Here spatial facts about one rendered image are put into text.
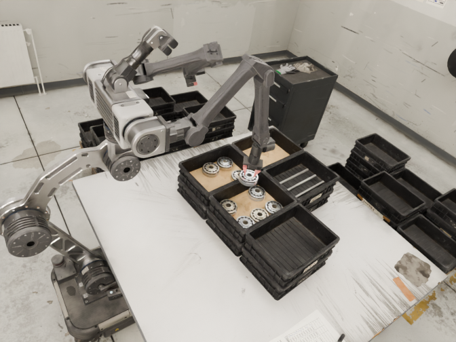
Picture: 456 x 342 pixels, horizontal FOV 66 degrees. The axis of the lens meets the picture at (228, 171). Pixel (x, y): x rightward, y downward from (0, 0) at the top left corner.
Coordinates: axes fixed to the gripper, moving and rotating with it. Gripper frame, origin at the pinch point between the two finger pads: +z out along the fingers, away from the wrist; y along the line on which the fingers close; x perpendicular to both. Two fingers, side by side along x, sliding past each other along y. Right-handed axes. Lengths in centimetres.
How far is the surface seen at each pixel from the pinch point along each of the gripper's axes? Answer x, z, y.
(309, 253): 27, 21, -38
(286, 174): -32.8, 19.4, -26.6
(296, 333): 63, 35, -34
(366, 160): -114, 48, -110
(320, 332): 60, 35, -45
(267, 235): 20.4, 21.5, -15.9
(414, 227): -54, 60, -141
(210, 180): -13.4, 21.4, 19.7
